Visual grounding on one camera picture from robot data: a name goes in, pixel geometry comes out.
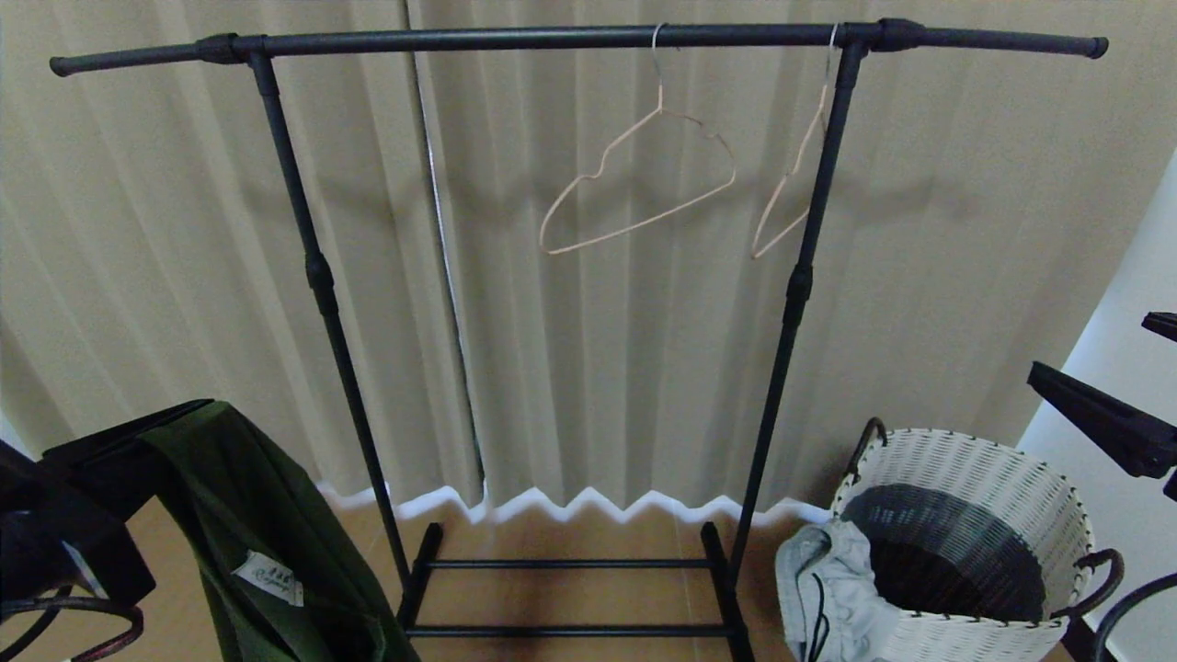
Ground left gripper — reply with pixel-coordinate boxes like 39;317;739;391
0;443;155;603

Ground green sleeveless top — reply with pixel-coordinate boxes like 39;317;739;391
138;400;419;662

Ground pink clothes hanger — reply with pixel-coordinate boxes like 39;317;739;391
751;23;840;260
540;23;737;256

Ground white laundry basket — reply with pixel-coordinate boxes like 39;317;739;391
832;418;1125;662

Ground black clothes rack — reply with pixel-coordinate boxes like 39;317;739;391
51;18;1109;662

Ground pale grey shorts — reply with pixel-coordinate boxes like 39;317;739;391
775;519;907;662

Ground beige curtain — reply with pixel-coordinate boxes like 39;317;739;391
0;0;1177;525

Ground black cable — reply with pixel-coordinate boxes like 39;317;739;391
0;596;145;662
1094;572;1177;662

